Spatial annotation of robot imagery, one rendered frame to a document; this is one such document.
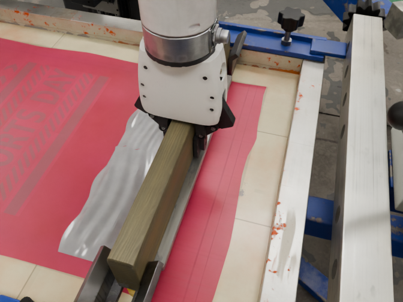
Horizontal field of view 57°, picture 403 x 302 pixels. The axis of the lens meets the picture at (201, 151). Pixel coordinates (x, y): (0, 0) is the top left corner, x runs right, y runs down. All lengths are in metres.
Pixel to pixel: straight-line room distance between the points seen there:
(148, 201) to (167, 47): 0.16
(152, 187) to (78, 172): 0.19
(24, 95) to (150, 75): 0.35
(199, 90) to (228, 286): 0.23
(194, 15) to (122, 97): 0.35
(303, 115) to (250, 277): 0.26
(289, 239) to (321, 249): 1.14
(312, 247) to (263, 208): 1.09
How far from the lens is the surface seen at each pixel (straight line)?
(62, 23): 0.85
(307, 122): 0.59
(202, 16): 0.36
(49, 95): 0.71
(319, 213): 0.58
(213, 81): 0.40
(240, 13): 2.77
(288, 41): 0.71
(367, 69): 0.63
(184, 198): 0.48
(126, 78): 0.71
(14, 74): 0.79
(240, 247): 0.49
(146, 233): 0.39
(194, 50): 0.37
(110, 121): 0.63
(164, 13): 0.35
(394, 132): 0.52
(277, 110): 0.65
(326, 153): 1.90
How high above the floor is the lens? 1.40
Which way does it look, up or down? 51 degrees down
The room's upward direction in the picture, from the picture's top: straight up
